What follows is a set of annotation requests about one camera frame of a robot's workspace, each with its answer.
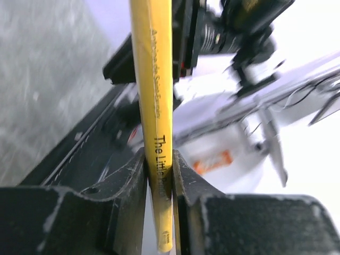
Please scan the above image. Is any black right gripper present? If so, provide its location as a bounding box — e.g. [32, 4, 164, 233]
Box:
[172, 1, 293, 82]

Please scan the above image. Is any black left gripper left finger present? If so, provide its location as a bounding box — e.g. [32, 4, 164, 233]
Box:
[1, 149, 147, 254]

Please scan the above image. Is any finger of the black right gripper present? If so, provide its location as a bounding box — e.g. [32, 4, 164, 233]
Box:
[103, 34, 136, 84]

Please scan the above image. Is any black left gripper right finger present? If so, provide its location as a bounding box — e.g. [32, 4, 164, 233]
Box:
[173, 150, 339, 254]

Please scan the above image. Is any yellow book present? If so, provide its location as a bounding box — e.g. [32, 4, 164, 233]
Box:
[130, 0, 173, 253]

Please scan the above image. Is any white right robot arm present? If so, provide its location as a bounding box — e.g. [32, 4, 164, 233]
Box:
[172, 1, 339, 180]

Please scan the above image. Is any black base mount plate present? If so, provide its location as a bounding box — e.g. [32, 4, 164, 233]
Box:
[20, 83, 141, 190]

